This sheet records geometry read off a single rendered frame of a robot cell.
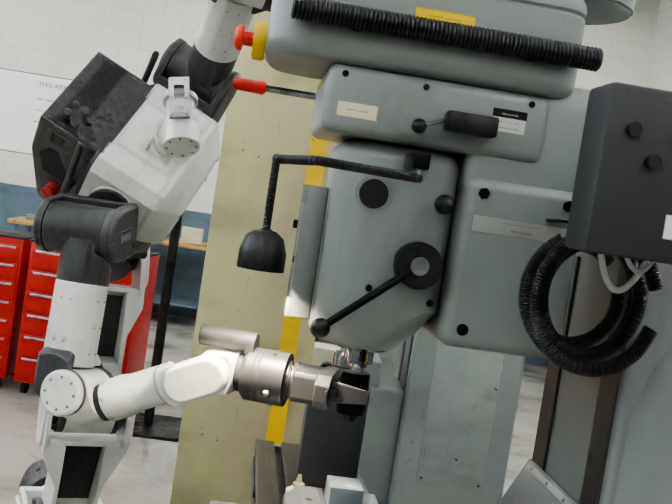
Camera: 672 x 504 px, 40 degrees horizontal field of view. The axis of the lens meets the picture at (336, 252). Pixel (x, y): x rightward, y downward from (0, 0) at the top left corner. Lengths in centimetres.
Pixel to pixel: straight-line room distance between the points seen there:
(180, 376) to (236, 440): 180
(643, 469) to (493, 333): 29
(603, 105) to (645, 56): 1036
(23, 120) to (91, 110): 903
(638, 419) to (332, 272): 50
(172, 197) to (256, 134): 150
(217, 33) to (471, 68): 59
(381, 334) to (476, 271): 17
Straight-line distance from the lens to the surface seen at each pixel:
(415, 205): 137
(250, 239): 136
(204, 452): 330
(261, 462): 200
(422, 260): 134
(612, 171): 116
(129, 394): 157
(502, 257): 138
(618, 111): 117
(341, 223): 137
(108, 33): 1070
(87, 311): 161
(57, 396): 160
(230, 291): 319
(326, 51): 134
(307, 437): 186
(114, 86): 178
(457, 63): 136
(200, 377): 149
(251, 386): 148
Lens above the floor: 153
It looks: 3 degrees down
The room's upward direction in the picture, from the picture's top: 9 degrees clockwise
